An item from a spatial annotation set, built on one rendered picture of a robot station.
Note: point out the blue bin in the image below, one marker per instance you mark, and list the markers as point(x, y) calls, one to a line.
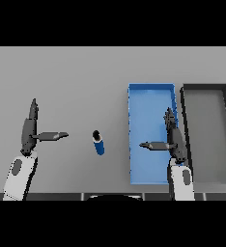
point(148, 135)

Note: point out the dark grey bin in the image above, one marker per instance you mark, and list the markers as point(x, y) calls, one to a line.
point(211, 135)

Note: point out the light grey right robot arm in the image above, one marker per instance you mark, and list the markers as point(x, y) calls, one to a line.
point(182, 180)

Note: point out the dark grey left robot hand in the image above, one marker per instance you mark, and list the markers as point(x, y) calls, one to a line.
point(28, 131)

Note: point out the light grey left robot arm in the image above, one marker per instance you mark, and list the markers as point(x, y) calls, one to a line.
point(19, 176)

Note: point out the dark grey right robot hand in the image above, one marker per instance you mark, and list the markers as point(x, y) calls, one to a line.
point(175, 141)

